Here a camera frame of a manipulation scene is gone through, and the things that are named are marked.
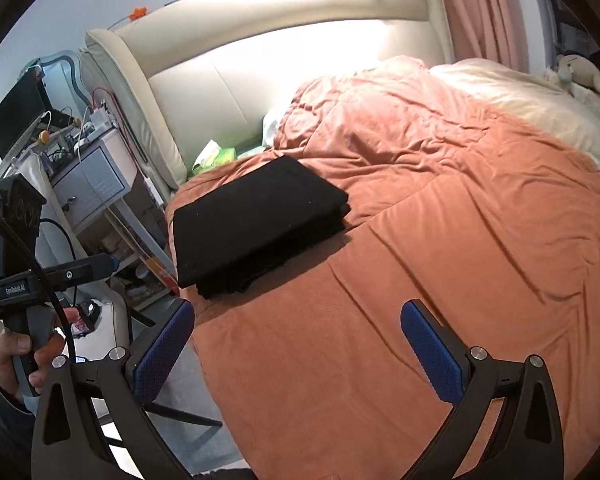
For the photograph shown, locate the black pants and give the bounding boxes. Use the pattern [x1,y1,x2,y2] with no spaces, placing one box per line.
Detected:
[172,156,350,299]

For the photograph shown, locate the person's left forearm dark sleeve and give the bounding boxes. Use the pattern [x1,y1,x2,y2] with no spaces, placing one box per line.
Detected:
[0,386,35,480]

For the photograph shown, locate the person's left hand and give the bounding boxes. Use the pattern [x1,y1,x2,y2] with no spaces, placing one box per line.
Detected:
[0,328,65,401]

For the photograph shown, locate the grey nightstand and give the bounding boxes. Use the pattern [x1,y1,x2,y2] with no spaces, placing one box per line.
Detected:
[52,129,156,235]

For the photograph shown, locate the green tissue pack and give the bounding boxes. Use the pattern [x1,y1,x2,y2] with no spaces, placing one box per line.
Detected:
[192,140,237,176]

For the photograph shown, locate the orange duvet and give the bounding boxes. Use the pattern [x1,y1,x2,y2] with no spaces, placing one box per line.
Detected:
[169,56,600,479]

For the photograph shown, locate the black monitor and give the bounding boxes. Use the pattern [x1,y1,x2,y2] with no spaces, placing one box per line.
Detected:
[0,67,50,159]

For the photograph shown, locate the cream bed headboard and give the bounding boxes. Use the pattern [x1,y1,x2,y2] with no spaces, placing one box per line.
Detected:
[80,0,454,193]

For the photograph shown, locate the cream pillow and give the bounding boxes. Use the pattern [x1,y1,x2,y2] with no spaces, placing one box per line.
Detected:
[430,58,600,169]

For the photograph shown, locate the beige plush toy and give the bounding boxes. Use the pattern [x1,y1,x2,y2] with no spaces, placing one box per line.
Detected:
[544,54,600,96]

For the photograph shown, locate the pink curtain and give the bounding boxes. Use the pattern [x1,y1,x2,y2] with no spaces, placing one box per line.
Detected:
[443,0,529,72]

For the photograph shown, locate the black cable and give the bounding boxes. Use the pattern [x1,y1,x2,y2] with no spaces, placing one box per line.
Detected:
[0,204,79,376]

